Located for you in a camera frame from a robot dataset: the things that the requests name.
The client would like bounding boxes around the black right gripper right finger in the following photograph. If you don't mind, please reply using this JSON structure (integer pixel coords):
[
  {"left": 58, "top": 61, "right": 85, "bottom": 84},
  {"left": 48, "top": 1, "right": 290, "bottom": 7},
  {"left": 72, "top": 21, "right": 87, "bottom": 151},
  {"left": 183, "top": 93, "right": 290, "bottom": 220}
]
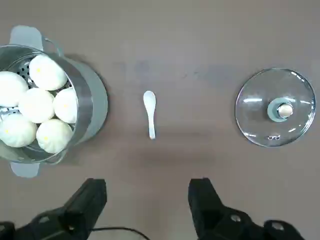
[{"left": 187, "top": 177, "right": 307, "bottom": 240}]

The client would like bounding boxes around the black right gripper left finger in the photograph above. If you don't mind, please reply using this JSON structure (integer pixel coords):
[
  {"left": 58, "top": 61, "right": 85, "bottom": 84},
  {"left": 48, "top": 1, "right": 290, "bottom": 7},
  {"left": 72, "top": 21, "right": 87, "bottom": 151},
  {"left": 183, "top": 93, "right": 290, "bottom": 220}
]
[{"left": 0, "top": 177, "right": 108, "bottom": 240}]

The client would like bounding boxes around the white ceramic soup spoon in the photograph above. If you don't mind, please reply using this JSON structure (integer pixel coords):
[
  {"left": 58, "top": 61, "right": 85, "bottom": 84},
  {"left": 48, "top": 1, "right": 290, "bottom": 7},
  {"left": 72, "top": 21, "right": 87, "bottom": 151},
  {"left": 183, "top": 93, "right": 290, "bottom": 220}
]
[{"left": 142, "top": 90, "right": 157, "bottom": 140}]

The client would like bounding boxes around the stainless steel steamer pot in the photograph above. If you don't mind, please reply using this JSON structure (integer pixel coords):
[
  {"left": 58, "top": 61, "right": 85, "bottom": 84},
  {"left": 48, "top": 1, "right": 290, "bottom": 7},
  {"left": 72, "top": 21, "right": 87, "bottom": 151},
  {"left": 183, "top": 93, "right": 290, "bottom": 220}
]
[{"left": 0, "top": 24, "right": 109, "bottom": 178}]

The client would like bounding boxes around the white steamed bun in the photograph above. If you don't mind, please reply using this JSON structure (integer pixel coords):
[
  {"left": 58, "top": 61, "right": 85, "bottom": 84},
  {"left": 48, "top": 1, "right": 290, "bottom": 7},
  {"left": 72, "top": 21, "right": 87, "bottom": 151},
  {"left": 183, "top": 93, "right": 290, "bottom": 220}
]
[
  {"left": 0, "top": 113, "right": 38, "bottom": 148},
  {"left": 18, "top": 87, "right": 55, "bottom": 124},
  {"left": 29, "top": 54, "right": 68, "bottom": 91},
  {"left": 0, "top": 71, "right": 30, "bottom": 108},
  {"left": 36, "top": 118, "right": 74, "bottom": 154},
  {"left": 52, "top": 87, "right": 78, "bottom": 124}
]

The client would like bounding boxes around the glass pot lid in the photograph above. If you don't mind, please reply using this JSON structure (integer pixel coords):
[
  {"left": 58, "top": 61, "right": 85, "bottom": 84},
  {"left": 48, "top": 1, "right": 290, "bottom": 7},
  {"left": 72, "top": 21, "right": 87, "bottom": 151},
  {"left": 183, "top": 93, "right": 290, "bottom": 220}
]
[{"left": 234, "top": 67, "right": 316, "bottom": 148}]

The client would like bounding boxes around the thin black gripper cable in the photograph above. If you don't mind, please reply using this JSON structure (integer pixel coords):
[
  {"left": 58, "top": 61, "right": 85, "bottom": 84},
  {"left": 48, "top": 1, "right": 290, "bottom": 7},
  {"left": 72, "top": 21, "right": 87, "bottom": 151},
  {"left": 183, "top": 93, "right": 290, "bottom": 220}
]
[{"left": 91, "top": 226, "right": 151, "bottom": 240}]

